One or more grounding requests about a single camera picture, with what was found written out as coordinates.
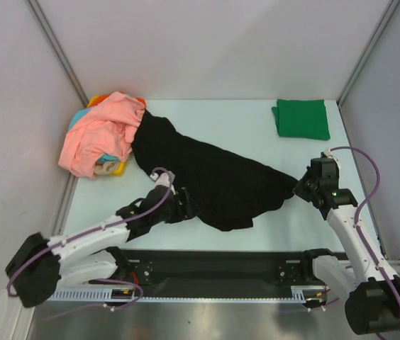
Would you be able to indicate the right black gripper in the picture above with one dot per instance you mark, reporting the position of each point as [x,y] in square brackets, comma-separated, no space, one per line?
[305,185]

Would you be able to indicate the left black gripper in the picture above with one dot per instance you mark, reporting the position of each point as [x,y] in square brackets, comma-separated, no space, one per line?
[186,211]

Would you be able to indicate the black t-shirt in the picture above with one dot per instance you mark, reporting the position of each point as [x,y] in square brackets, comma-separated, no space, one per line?
[229,190]

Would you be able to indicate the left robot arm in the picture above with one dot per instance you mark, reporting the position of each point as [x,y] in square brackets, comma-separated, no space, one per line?
[43,265]

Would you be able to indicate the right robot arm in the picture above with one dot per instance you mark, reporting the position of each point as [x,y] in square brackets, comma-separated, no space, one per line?
[370,289]

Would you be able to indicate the folded green t-shirt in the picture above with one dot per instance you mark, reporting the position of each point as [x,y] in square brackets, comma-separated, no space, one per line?
[301,119]

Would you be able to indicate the beige t-shirt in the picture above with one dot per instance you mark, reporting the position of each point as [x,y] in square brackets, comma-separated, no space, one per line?
[106,168]

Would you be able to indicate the pink t-shirt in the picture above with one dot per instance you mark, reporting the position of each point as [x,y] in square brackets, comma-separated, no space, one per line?
[108,128]

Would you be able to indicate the orange t-shirt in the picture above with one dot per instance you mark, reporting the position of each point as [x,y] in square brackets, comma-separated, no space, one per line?
[141,100]

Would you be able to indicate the light blue t-shirt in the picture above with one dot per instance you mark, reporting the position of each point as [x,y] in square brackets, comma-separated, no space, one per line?
[78,116]

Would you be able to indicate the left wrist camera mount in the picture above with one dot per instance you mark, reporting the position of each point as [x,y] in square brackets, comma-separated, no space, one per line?
[163,177]

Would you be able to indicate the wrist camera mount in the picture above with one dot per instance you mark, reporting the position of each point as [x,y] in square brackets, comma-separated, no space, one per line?
[163,177]
[327,153]

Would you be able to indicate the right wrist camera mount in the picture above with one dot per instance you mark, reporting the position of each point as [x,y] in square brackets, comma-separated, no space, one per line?
[327,153]

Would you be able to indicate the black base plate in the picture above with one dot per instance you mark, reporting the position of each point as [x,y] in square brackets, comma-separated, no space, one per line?
[210,269]

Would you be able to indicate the grey slotted cable duct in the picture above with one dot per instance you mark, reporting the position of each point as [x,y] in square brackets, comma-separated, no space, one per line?
[287,294]

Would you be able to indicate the right aluminium frame post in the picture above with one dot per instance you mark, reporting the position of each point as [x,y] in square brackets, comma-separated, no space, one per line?
[371,44]

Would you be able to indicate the aluminium frame post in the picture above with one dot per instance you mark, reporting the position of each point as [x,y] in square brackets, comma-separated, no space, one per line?
[371,44]
[53,42]

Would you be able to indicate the left aluminium frame post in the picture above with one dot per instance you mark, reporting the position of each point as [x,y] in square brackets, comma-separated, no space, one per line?
[53,42]

